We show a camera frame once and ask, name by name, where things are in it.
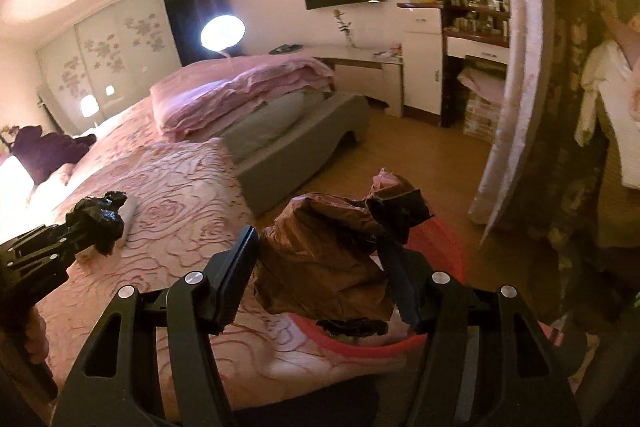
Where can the small items on desk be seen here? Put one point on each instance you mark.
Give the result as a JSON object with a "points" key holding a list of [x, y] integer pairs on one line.
{"points": [[387, 53]]}

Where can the red plastic basket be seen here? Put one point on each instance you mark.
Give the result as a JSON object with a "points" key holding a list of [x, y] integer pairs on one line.
{"points": [[440, 252]]}

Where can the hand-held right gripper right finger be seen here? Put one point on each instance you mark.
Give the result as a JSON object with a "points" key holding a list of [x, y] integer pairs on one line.
{"points": [[406, 289]]}

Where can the dark purple garment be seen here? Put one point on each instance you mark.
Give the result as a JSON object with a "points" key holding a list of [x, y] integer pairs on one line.
{"points": [[50, 152]]}

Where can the white cabinet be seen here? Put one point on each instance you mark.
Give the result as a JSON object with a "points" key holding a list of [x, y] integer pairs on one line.
{"points": [[420, 62]]}

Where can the pink folded quilt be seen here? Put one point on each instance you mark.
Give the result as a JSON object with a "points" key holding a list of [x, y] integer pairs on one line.
{"points": [[240, 92]]}

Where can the pink sheer curtain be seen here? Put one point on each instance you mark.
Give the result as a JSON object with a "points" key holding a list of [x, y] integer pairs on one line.
{"points": [[520, 82]]}

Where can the glowing bedside lamp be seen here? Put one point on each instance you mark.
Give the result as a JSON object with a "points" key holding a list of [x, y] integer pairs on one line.
{"points": [[88, 106]]}

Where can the row of cosmetic bottles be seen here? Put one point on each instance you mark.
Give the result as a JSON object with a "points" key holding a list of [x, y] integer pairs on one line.
{"points": [[470, 24]]}

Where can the dark floral curtain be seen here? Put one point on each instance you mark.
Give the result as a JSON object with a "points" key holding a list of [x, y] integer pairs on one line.
{"points": [[570, 132]]}

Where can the grey cushion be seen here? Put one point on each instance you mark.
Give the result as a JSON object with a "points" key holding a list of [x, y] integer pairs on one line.
{"points": [[272, 127]]}

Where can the white hanging garment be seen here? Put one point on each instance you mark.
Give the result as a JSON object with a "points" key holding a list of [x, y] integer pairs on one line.
{"points": [[615, 107]]}

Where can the person's left hand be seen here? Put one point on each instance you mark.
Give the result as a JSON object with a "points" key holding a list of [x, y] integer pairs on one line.
{"points": [[37, 337]]}

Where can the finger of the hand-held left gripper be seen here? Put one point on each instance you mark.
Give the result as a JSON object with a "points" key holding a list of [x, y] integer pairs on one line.
{"points": [[40, 269], [45, 239]]}

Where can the dark doorway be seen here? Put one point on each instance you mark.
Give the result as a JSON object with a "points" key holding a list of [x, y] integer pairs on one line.
{"points": [[192, 17]]}

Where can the dark item on desk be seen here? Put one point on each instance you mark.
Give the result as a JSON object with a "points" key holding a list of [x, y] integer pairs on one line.
{"points": [[285, 49]]}

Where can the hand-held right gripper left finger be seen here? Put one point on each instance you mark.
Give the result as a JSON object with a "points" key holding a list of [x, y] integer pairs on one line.
{"points": [[240, 268]]}

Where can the bed with pink rose bedspread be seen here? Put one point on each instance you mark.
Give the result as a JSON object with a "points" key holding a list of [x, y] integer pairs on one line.
{"points": [[175, 217]]}

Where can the white floral sliding wardrobe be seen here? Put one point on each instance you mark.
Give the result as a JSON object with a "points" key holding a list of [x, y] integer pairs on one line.
{"points": [[115, 52]]}

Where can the grey upholstered bench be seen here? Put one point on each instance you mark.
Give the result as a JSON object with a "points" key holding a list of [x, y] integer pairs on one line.
{"points": [[310, 152]]}

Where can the stacked cardboard boxes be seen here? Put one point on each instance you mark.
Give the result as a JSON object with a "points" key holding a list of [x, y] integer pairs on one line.
{"points": [[482, 117]]}

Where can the white pillow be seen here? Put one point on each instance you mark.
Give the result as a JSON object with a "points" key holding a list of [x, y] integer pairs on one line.
{"points": [[15, 179]]}

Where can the flower in vase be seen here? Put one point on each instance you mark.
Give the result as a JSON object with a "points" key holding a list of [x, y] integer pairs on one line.
{"points": [[344, 27]]}

